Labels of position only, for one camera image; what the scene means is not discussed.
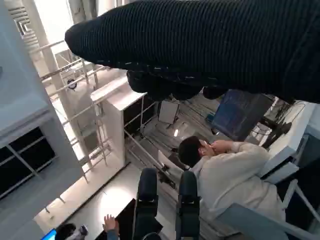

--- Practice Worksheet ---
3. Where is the bare black left hand blue tape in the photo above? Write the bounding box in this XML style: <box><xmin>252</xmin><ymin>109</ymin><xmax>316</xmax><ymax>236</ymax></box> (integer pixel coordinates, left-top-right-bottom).
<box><xmin>133</xmin><ymin>166</ymin><xmax>201</xmax><ymax>240</ymax></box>

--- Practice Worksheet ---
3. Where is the black knitted gloved right hand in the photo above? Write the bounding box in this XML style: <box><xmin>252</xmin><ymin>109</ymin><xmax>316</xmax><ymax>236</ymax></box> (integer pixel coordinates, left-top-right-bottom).
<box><xmin>64</xmin><ymin>0</ymin><xmax>320</xmax><ymax>103</ymax></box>

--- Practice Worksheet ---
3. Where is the metal bar with black clamp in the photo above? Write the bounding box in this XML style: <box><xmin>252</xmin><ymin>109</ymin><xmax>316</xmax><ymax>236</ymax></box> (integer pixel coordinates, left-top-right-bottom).
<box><xmin>124</xmin><ymin>131</ymin><xmax>185</xmax><ymax>191</ymax></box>

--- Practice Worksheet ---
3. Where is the black flat panel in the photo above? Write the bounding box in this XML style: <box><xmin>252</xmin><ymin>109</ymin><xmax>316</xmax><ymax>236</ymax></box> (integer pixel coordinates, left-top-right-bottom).
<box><xmin>94</xmin><ymin>198</ymin><xmax>164</xmax><ymax>240</ymax></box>

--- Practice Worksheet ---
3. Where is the white open shelf cabinet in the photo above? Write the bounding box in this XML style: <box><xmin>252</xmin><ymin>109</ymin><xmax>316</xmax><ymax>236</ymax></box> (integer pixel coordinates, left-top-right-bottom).
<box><xmin>89</xmin><ymin>75</ymin><xmax>161</xmax><ymax>173</ymax></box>

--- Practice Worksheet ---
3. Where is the white panel on stand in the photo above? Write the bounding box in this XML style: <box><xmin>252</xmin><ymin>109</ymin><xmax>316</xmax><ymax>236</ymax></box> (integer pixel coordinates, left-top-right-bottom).
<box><xmin>157</xmin><ymin>99</ymin><xmax>181</xmax><ymax>125</ymax></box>

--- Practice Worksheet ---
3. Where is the dark computer monitor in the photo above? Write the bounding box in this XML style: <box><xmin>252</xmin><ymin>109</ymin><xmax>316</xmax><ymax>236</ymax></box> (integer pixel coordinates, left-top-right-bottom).
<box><xmin>211</xmin><ymin>89</ymin><xmax>273</xmax><ymax>141</ymax></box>

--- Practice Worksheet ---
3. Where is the seated person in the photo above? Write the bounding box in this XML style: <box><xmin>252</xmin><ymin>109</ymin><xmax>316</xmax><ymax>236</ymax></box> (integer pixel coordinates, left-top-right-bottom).
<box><xmin>177</xmin><ymin>136</ymin><xmax>287</xmax><ymax>237</ymax></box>

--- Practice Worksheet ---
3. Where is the person at laptop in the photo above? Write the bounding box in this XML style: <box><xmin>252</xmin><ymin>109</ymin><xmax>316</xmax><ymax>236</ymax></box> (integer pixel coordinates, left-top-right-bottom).
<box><xmin>55</xmin><ymin>213</ymin><xmax>121</xmax><ymax>240</ymax></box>

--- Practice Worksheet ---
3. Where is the grey office chair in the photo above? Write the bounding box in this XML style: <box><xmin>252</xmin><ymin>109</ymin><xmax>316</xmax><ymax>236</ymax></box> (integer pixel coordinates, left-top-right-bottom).
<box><xmin>214</xmin><ymin>147</ymin><xmax>320</xmax><ymax>240</ymax></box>

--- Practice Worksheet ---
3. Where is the laptop with blue screen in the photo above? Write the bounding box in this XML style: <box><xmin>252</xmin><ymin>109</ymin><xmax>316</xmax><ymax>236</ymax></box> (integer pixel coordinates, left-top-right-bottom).
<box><xmin>39</xmin><ymin>227</ymin><xmax>58</xmax><ymax>240</ymax></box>

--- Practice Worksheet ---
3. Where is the white desk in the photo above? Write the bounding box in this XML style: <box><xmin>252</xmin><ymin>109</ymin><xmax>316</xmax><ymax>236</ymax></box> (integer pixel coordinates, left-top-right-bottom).
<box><xmin>247</xmin><ymin>98</ymin><xmax>318</xmax><ymax>161</ymax></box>

